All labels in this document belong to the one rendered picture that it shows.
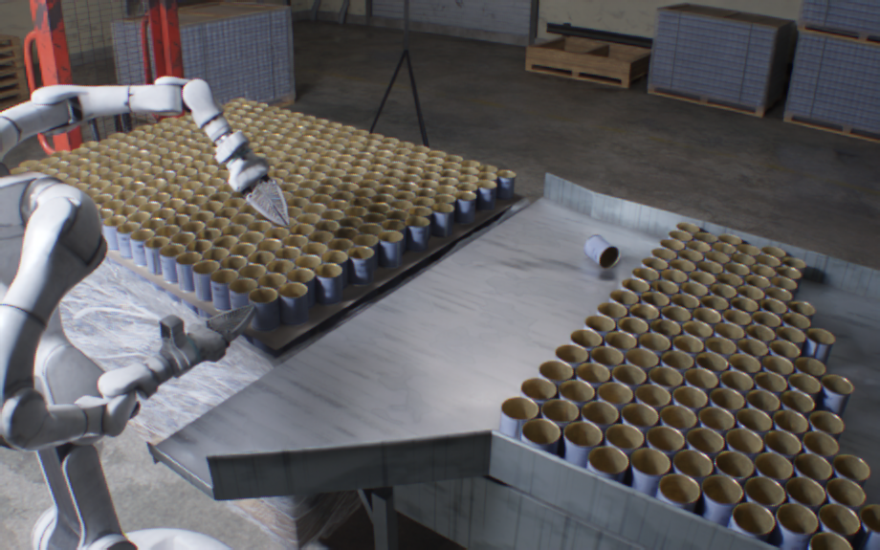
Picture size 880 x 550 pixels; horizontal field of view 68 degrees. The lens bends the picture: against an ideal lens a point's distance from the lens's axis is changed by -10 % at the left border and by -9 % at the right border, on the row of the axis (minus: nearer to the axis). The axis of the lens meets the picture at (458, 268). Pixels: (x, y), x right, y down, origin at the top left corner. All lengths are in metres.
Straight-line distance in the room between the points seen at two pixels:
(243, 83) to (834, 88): 6.22
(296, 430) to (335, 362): 0.23
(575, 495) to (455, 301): 0.71
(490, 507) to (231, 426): 0.52
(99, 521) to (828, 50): 7.93
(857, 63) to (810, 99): 0.65
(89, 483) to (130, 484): 1.33
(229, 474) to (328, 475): 0.17
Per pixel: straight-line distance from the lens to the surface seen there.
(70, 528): 1.78
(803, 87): 8.53
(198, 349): 1.50
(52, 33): 2.86
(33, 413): 1.16
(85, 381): 1.50
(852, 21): 8.38
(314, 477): 1.26
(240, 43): 7.27
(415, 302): 1.77
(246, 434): 1.40
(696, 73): 8.73
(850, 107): 8.52
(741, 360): 1.59
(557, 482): 1.23
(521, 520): 1.38
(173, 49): 3.14
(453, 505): 1.46
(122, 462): 3.10
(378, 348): 1.60
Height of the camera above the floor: 1.98
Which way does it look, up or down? 28 degrees down
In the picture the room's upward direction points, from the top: 2 degrees clockwise
